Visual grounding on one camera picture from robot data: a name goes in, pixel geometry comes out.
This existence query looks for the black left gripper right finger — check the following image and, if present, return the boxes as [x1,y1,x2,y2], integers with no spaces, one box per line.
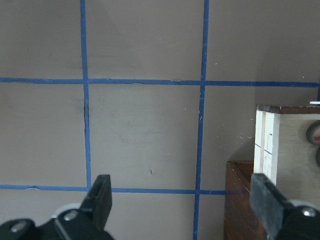
[249,173,294,239]

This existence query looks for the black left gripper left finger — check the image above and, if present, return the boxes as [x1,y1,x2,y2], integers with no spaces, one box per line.
[79,174,112,231]

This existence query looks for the orange grey scissors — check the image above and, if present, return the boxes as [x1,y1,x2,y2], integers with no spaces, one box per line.
[305,120,320,166]

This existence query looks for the wooden drawer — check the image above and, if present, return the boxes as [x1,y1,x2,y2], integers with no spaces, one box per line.
[253,104,320,207]

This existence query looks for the dark brown cabinet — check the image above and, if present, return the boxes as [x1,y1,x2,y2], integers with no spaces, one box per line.
[223,160,267,240]

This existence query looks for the white drawer handle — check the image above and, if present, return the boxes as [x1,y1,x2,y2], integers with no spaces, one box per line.
[309,101,320,105]

